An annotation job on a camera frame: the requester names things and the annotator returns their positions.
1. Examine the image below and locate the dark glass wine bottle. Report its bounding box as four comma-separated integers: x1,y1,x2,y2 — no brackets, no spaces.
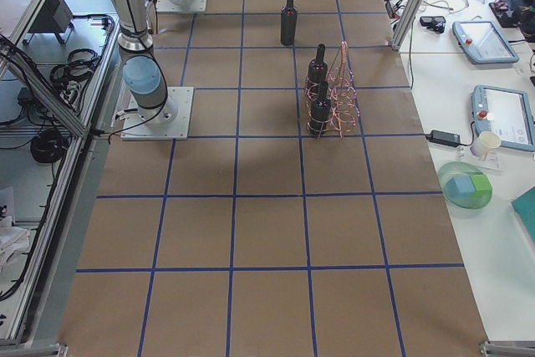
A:
280,0,298,46

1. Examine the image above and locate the dark bottle in basket far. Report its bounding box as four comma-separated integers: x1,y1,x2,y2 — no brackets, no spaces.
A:
306,43,328,94

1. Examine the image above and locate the dark bottle in basket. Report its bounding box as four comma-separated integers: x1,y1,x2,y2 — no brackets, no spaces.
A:
306,80,331,138
306,43,328,94

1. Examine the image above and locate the dark bottle in basket near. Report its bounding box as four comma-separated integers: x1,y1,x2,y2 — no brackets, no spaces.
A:
306,80,331,138

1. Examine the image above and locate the teach pendant far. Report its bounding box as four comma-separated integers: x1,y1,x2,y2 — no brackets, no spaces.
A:
452,20,519,64

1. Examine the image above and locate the teach pendant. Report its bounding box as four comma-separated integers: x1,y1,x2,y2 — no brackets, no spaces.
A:
452,20,519,64
471,84,534,151

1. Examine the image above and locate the small black power adapter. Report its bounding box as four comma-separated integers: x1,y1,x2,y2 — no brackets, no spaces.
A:
425,130,461,148

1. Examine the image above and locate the teach pendant near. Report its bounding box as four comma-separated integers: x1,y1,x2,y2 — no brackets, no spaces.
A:
471,84,534,151

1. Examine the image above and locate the white paper cup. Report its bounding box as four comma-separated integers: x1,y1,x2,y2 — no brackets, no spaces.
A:
470,130,502,160

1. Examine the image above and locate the green bowl with blocks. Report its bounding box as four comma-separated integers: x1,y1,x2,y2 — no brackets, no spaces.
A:
437,161,492,209

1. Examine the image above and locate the copper wire wine basket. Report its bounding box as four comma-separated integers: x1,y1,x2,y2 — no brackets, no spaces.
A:
327,40,360,138

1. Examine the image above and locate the aluminium frame post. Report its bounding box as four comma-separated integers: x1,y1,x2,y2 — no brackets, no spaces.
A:
390,0,444,52

